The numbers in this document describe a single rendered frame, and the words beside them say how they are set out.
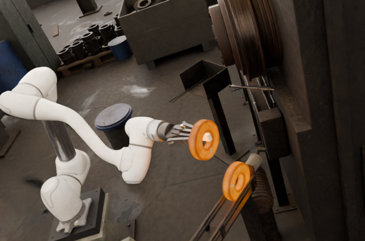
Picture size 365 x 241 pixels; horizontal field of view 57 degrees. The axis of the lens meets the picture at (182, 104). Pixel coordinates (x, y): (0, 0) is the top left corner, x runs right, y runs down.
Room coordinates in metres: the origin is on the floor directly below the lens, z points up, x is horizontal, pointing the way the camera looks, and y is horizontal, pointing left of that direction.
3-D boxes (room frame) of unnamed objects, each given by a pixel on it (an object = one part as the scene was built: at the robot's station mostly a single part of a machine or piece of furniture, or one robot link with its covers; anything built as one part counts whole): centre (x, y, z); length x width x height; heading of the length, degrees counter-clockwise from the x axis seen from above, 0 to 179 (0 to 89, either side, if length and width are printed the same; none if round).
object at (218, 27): (1.41, -0.27, 1.11); 0.28 x 0.06 x 0.28; 169
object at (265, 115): (1.15, -0.34, 0.68); 0.11 x 0.08 x 0.24; 79
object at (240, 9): (1.39, -0.37, 1.11); 0.47 x 0.06 x 0.47; 169
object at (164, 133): (1.13, 0.08, 0.92); 0.09 x 0.08 x 0.07; 44
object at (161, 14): (4.22, -0.22, 0.39); 1.03 x 0.83 x 0.79; 83
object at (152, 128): (1.18, 0.13, 0.91); 0.09 x 0.06 x 0.09; 134
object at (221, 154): (1.92, -0.20, 0.36); 0.26 x 0.20 x 0.72; 24
